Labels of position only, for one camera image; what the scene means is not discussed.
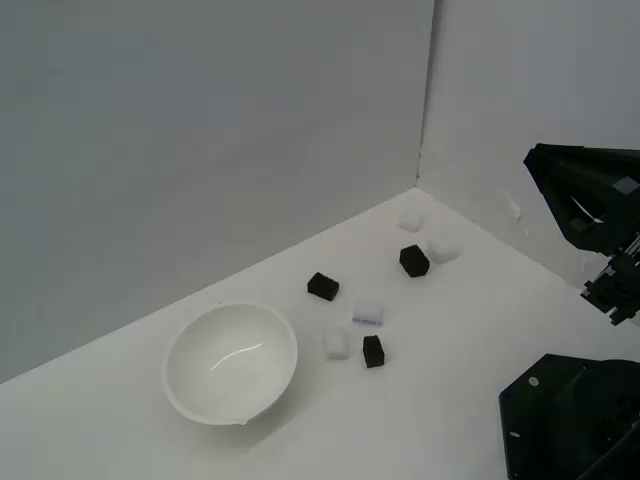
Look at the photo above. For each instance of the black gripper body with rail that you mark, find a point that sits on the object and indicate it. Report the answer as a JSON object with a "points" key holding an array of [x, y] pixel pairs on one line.
{"points": [[617, 290]]}

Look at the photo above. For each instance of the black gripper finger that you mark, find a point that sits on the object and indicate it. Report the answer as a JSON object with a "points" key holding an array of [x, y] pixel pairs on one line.
{"points": [[562, 200], [605, 170]]}

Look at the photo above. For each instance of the black foam cube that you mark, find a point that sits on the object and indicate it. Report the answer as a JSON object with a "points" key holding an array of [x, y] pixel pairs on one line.
{"points": [[322, 286], [415, 261], [374, 351]]}

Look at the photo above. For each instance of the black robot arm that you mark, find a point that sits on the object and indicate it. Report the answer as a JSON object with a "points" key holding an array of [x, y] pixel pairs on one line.
{"points": [[550, 425]]}

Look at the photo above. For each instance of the white bowl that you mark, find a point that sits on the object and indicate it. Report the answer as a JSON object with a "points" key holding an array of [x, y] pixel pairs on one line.
{"points": [[230, 365]]}

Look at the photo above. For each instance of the white foam cube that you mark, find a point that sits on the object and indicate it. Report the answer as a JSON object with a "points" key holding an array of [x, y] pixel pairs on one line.
{"points": [[411, 218], [336, 343], [442, 251]]}

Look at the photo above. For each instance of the white cube with blue print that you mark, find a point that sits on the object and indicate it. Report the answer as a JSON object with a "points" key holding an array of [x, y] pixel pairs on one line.
{"points": [[368, 312]]}

